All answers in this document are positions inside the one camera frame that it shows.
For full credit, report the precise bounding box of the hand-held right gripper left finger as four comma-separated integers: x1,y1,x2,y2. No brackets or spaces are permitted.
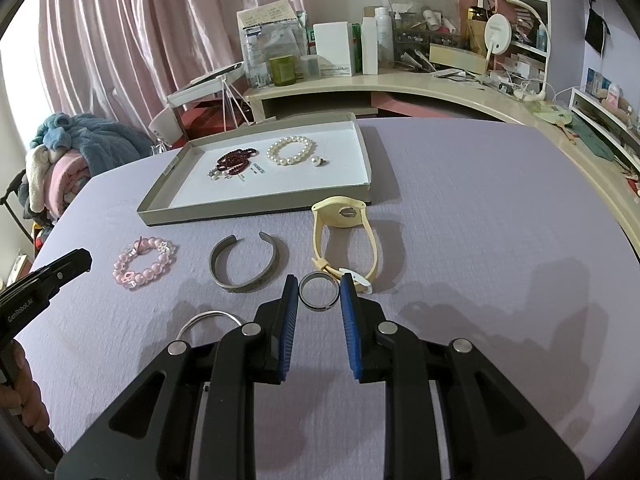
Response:
54,275,300,480

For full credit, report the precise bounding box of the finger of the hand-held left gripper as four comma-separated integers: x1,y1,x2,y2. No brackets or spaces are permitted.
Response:
30,249,94,292

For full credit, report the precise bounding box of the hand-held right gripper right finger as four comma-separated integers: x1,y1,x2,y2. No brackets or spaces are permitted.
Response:
339,274,586,480

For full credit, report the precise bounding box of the dark metal ring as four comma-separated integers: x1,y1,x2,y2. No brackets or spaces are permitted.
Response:
298,272,341,312

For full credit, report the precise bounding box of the grey shallow cardboard tray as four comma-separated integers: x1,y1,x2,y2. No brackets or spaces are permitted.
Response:
137,112,373,227

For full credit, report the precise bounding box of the dark red bead bracelet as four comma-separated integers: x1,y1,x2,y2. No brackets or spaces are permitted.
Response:
216,147,258,179

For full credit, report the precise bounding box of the white pearl bracelet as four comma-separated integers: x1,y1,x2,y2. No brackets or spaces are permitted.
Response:
266,135,317,167

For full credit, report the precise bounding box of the person's left hand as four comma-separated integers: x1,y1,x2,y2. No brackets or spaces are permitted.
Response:
0,341,52,430

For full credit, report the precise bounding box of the thin silver bangle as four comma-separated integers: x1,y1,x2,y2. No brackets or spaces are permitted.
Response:
177,310,246,346

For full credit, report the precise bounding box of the black chair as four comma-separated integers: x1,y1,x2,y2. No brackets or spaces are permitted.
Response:
0,170,32,242

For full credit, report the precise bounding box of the pink folded blanket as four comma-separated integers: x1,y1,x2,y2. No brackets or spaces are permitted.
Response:
50,152,93,216

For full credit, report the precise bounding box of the grey open cuff bangle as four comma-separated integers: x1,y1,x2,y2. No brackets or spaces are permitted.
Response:
209,231,288,293

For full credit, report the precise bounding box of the white fluffy cloth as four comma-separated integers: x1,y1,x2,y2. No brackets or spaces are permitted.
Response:
25,147,56,211

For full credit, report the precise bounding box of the yellow wrist watch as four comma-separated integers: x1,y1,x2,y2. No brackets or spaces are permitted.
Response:
311,196,383,295

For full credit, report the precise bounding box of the blue fleece blanket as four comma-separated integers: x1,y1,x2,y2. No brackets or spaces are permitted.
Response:
30,112,153,176

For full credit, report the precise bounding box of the white paper bag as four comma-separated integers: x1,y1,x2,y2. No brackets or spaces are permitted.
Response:
150,90,251,150

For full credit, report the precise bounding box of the pink satin curtain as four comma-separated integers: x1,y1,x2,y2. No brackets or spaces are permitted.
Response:
37,0,321,128

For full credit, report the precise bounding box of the beige curved desk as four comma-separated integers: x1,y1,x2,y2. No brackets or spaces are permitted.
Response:
242,67,640,262

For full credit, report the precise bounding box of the green glass jar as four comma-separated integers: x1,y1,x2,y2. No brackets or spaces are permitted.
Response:
269,55,297,87

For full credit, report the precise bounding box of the white square box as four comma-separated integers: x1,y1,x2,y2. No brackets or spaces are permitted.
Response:
312,21,357,78

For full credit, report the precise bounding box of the tall white box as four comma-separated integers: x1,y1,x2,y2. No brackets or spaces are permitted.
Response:
361,16,379,76

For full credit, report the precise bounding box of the beige flat box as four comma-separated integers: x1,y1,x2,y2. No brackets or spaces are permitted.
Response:
429,42,488,73

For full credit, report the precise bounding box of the clear plastic bag of packets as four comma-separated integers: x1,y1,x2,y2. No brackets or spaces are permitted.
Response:
236,0,308,86

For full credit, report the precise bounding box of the green hand fan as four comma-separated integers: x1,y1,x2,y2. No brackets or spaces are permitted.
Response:
532,100,576,128

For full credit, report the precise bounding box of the white spray bottle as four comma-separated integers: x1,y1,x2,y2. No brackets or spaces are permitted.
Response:
374,6,396,56

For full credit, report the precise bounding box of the green cloth pouch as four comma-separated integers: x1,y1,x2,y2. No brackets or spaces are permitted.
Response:
570,120,616,161

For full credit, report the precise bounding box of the white round mirror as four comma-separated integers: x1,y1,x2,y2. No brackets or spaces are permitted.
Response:
484,13,512,78

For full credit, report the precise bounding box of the clear acrylic cosmetics organizer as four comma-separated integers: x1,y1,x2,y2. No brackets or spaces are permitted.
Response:
377,0,461,61

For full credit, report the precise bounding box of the white desk riser shelf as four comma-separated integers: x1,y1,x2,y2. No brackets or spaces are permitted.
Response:
570,87,640,147

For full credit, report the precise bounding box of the white desk lamp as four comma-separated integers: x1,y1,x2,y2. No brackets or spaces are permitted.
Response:
505,0,552,103

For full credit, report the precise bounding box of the white and pink shelf unit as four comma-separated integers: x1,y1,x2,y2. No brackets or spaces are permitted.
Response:
452,0,556,81

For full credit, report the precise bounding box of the black hanging pouch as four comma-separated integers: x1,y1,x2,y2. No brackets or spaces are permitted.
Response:
585,0,608,56

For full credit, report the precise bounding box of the pink bead bracelet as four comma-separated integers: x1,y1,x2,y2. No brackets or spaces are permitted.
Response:
112,239,177,291

